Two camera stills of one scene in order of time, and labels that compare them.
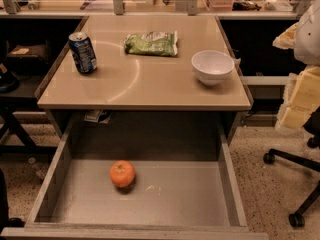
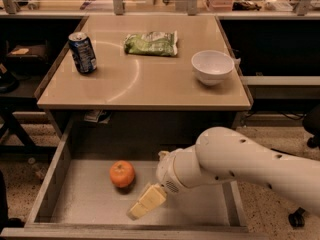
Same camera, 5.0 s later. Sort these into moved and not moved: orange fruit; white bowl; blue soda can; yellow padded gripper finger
Moved: yellow padded gripper finger
Not moved: orange fruit; blue soda can; white bowl
